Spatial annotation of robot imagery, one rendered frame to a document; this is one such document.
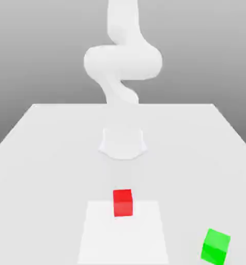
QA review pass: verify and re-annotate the small green cube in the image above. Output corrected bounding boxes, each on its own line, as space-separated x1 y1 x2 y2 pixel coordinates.
200 228 232 265

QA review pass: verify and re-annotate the small red cube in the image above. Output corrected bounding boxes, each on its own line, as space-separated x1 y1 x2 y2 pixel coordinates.
112 188 134 218

